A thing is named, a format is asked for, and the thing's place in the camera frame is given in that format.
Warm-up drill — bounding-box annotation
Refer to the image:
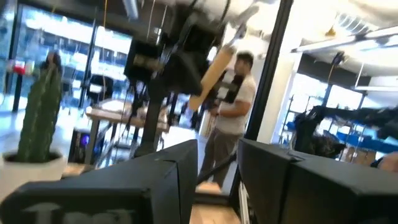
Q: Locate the green cactus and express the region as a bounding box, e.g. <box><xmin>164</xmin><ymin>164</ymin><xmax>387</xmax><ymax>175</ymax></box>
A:
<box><xmin>16</xmin><ymin>58</ymin><xmax>63</xmax><ymax>164</ymax></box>

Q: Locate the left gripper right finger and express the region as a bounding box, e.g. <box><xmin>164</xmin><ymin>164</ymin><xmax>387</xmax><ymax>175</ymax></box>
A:
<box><xmin>237</xmin><ymin>138</ymin><xmax>398</xmax><ymax>224</ymax></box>

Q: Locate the black computer tower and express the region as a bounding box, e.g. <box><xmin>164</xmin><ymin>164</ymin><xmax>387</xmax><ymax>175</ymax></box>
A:
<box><xmin>68</xmin><ymin>127</ymin><xmax>94</xmax><ymax>164</ymax></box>

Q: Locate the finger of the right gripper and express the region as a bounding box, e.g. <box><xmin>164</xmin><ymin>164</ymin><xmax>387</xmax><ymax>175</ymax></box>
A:
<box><xmin>169</xmin><ymin>52</ymin><xmax>205</xmax><ymax>94</ymax></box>

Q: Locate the hand rake wooden handle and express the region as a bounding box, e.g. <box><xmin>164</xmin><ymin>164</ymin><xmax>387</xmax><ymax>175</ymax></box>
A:
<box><xmin>188</xmin><ymin>6</ymin><xmax>259</xmax><ymax>112</ymax></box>

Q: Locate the person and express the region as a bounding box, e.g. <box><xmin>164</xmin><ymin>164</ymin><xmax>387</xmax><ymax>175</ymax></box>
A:
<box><xmin>197</xmin><ymin>51</ymin><xmax>258</xmax><ymax>187</ymax></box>

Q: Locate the person's hand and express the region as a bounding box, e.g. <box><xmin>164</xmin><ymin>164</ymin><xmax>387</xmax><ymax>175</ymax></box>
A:
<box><xmin>369</xmin><ymin>151</ymin><xmax>398</xmax><ymax>174</ymax></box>

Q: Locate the wooden work table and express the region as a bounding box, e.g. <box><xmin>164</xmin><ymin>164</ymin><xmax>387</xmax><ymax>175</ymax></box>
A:
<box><xmin>84</xmin><ymin>98</ymin><xmax>171</xmax><ymax>166</ymax></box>

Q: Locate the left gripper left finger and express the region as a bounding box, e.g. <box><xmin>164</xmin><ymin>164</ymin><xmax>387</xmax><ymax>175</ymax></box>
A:
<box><xmin>0</xmin><ymin>139</ymin><xmax>199</xmax><ymax>224</ymax></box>

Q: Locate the white plant pot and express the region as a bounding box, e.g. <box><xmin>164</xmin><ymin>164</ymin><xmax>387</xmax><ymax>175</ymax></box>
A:
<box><xmin>0</xmin><ymin>150</ymin><xmax>68</xmax><ymax>203</ymax></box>

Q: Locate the blue shelving rack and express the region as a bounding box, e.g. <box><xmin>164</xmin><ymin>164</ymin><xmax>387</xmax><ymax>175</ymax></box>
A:
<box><xmin>335</xmin><ymin>130</ymin><xmax>398</xmax><ymax>155</ymax></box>

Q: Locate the white room column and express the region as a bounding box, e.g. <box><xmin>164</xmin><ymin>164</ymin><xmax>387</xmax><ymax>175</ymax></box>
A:
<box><xmin>257</xmin><ymin>46</ymin><xmax>301</xmax><ymax>144</ymax></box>

